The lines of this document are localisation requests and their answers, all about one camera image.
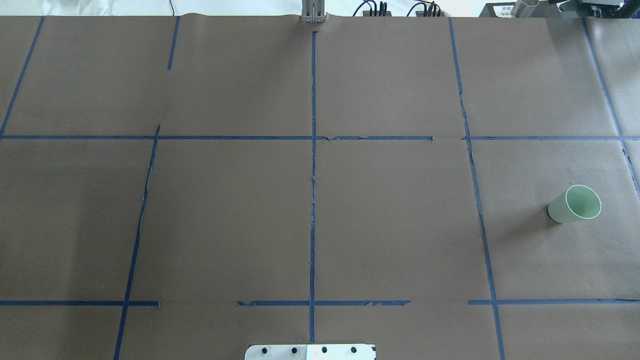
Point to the light green cup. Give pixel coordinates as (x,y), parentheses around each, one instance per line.
(577,203)

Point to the silver metal cup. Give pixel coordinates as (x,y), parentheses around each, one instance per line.
(524,8)

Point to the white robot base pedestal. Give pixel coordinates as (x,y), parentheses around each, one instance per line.
(335,351)

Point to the aluminium frame post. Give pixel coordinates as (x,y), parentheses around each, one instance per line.
(313,11)

